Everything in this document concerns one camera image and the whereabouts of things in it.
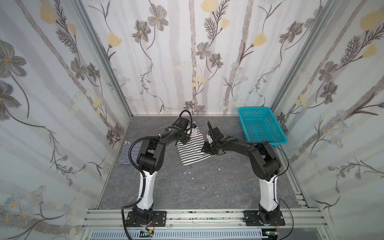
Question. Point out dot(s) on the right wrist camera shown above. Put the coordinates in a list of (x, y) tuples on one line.
[(209, 138)]

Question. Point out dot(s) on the aluminium mounting rail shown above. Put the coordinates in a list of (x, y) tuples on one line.
[(204, 219)]

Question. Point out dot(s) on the white slotted cable duct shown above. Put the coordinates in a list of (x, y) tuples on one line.
[(187, 234)]

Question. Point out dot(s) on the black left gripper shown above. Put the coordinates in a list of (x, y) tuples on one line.
[(184, 136)]

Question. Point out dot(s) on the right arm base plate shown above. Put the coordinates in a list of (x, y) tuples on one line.
[(263, 218)]

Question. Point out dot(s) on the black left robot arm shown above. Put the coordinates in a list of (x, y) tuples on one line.
[(147, 155)]

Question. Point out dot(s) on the teal plastic basket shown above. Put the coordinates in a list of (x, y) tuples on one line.
[(260, 125)]

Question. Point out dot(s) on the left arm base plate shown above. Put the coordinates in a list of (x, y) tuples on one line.
[(157, 220)]

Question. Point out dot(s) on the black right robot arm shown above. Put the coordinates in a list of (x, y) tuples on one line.
[(266, 166)]

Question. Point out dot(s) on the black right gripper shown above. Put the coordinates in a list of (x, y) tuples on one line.
[(210, 144)]

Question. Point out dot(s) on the blue white striped tank top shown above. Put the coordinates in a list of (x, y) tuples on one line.
[(124, 156)]

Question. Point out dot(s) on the black white striped tank top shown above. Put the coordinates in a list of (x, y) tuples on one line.
[(191, 152)]

